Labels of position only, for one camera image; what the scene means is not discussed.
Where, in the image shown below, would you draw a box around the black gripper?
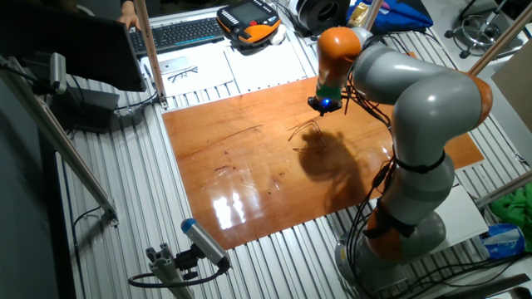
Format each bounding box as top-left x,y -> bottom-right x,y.
307,96 -> 344,117

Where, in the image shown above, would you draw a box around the brown thin-framed glasses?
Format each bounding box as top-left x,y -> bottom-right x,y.
287,118 -> 328,153

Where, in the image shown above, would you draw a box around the black-framed glasses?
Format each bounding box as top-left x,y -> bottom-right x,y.
167,65 -> 200,84

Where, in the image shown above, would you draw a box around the person's bare hand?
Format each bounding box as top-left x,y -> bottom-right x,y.
117,2 -> 142,32

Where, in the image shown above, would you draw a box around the white printed paper sheet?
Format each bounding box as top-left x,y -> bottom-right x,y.
140,51 -> 236,99
223,41 -> 308,95

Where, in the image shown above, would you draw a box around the white rounded plastic object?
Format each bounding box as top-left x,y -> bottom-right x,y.
268,23 -> 288,46

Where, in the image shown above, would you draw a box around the black round spool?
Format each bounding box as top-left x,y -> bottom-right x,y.
295,0 -> 352,35

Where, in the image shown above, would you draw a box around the gold foil pack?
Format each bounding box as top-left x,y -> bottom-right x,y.
347,2 -> 372,28

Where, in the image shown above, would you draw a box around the glossy wooden board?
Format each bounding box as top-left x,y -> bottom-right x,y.
161,51 -> 486,251

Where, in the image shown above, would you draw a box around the orange black teach pendant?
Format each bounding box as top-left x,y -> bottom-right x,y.
215,0 -> 283,47

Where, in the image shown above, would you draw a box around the blue fabric bag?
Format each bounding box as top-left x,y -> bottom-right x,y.
345,0 -> 435,35

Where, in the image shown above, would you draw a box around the silver smartphone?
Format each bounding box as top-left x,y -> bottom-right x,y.
159,56 -> 192,76

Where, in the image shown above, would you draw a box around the black computer keyboard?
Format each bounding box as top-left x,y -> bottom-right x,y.
129,16 -> 227,58

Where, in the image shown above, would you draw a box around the chrome stool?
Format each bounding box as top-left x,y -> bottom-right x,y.
443,0 -> 525,60

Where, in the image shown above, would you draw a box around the white flat board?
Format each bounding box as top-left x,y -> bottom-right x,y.
431,184 -> 490,252

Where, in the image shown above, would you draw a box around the dark pen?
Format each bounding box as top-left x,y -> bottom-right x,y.
143,62 -> 157,91

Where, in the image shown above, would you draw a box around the beige cardboard panel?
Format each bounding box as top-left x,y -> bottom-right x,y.
492,39 -> 532,126

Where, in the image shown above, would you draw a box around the green cloth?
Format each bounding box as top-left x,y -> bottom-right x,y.
489,182 -> 532,252

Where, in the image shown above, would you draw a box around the blue tissue pack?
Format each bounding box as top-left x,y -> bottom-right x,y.
478,223 -> 527,261

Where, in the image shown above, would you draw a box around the short aluminium profile stub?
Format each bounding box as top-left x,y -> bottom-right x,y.
145,243 -> 195,299

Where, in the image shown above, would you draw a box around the black box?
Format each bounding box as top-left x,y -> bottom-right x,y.
49,85 -> 121,135

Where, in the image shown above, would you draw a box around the black computer monitor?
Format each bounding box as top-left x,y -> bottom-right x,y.
0,0 -> 148,93

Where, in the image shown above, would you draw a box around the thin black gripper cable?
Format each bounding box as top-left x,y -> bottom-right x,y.
341,78 -> 394,130

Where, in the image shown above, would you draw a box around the black cables beside spool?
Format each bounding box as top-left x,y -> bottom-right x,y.
288,22 -> 323,43

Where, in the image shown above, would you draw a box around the aluminium frame post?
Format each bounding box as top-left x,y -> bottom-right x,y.
361,0 -> 385,32
473,169 -> 532,209
0,56 -> 120,228
469,2 -> 532,76
132,0 -> 169,110

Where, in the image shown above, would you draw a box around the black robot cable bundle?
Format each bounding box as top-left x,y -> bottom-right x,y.
344,159 -> 394,299

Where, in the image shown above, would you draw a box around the silver camera with blue cap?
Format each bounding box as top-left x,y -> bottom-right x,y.
180,218 -> 232,269

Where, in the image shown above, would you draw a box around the black camera clamp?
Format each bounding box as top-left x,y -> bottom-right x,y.
174,244 -> 201,282

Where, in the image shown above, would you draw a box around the black cables behind robot base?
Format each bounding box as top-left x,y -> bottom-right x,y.
398,251 -> 532,299

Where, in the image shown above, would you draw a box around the black camera cable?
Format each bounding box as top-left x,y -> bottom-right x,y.
127,265 -> 226,289

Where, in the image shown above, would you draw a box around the upright silver camera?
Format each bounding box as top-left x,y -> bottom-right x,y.
48,51 -> 68,96

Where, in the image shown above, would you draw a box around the thin black hanging cable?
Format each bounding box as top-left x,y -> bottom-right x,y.
71,205 -> 103,299

